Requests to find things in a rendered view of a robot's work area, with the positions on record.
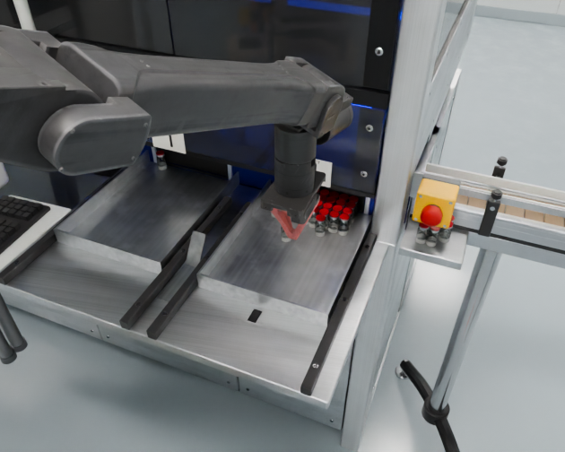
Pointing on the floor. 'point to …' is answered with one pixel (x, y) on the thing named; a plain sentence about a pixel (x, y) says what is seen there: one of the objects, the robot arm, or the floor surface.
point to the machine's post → (394, 191)
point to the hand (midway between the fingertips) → (292, 233)
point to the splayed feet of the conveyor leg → (429, 405)
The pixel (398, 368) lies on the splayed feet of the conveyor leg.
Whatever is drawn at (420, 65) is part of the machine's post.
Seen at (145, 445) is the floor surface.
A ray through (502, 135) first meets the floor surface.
